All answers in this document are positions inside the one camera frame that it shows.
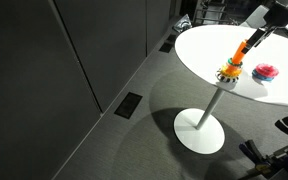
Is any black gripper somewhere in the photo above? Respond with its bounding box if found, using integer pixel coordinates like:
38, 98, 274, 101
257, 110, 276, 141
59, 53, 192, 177
244, 0, 288, 55

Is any green ring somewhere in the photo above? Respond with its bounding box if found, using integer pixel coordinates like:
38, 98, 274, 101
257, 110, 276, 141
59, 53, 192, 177
226, 57, 244, 67

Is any grey chair back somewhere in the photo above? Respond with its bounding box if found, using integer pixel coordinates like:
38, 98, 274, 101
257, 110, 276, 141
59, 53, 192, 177
240, 4, 272, 30

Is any black white striped base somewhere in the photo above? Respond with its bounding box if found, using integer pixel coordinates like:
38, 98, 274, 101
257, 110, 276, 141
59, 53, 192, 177
215, 68, 240, 84

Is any crumpled silver foil object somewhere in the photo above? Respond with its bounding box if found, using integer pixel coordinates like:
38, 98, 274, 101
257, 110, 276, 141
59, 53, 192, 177
172, 13, 193, 34

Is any small black floor outlet cover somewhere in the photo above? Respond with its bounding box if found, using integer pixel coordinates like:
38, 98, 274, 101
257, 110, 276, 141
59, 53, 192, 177
158, 42, 174, 54
166, 34, 179, 44

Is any large black floor outlet cover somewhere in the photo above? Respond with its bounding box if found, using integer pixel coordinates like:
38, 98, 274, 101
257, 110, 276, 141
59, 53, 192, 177
113, 92, 144, 120

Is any red ring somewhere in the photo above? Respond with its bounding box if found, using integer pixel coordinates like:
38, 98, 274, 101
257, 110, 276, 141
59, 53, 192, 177
254, 63, 280, 78

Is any blue ring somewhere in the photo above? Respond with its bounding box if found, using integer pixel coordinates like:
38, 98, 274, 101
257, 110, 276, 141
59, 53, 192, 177
251, 69, 276, 83

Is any orange yellow ring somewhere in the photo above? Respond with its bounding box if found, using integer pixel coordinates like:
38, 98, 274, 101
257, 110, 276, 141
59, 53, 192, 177
220, 63, 243, 78

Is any metal frame cart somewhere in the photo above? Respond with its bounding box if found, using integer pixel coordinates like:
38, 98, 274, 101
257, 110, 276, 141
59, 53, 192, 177
192, 0, 248, 26

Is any white table pedestal with base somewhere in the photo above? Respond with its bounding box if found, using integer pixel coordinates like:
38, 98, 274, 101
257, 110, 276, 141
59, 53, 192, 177
173, 87, 226, 155

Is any purple handled spring clamp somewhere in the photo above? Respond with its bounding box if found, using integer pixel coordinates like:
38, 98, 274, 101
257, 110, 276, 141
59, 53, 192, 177
238, 139, 272, 167

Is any black camera stand hardware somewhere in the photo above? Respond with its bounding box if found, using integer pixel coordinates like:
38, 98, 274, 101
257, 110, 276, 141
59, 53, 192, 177
240, 143, 288, 180

